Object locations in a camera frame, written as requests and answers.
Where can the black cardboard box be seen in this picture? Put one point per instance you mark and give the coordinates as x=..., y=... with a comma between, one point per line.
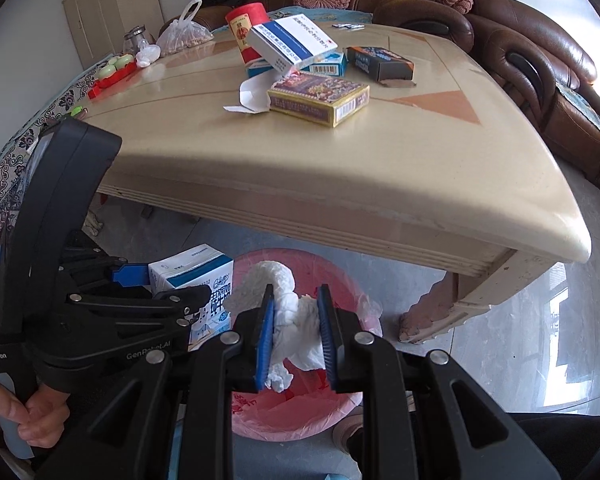
x=380, y=62

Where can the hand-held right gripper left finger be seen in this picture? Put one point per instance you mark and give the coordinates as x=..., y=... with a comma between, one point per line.
x=264, y=345

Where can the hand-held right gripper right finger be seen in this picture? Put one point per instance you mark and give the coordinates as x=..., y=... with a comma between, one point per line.
x=326, y=345

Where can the purple yellow cardboard box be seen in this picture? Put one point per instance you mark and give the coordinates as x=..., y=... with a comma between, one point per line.
x=315, y=97

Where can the blue cartoon medicine box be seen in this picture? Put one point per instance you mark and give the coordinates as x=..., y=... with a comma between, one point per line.
x=330, y=65

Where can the green round toy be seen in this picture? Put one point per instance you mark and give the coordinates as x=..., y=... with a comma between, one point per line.
x=111, y=66
x=125, y=59

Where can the red plastic toy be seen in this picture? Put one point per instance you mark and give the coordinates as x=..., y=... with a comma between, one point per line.
x=107, y=85

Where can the white paper leaflet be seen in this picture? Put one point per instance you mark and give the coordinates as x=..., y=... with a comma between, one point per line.
x=252, y=97

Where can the small green plastic item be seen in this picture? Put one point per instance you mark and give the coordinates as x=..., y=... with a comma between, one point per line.
x=78, y=110

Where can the red cylindrical can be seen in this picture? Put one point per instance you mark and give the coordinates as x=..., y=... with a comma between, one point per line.
x=245, y=20

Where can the glass jar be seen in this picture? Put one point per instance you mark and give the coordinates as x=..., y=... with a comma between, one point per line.
x=136, y=40

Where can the beige cabinet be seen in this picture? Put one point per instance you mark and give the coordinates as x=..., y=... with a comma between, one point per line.
x=115, y=10

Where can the brown leather sofa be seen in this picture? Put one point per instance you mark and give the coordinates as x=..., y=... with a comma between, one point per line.
x=520, y=45

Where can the floral patterned cloth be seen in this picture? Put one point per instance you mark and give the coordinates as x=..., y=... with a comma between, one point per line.
x=10, y=160

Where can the clear bag of peanuts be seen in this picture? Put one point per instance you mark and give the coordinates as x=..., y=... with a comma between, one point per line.
x=185, y=35

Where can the white tissue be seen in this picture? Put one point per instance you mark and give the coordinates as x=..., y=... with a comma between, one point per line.
x=300, y=325

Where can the pink plastic bin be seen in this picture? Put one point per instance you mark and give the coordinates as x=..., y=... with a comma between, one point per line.
x=325, y=270

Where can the person's foot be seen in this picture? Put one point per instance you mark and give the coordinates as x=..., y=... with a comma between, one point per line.
x=347, y=432

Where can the blue patterned seat cover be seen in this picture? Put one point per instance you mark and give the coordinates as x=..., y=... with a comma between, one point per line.
x=580, y=107

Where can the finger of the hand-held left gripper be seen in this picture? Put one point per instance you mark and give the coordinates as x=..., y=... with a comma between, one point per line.
x=180, y=301
x=130, y=275

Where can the white crumpled plastic wrap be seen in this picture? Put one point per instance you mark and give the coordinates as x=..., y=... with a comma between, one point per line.
x=148, y=55

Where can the white blue medicine box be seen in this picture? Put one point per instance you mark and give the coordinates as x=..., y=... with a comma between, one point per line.
x=290, y=35

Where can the blue floral cushion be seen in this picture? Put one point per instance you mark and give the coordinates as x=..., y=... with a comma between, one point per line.
x=330, y=12

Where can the person's left hand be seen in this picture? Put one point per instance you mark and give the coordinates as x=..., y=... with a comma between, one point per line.
x=30, y=415

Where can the white blue milk carton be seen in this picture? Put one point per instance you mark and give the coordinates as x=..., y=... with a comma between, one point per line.
x=205, y=266

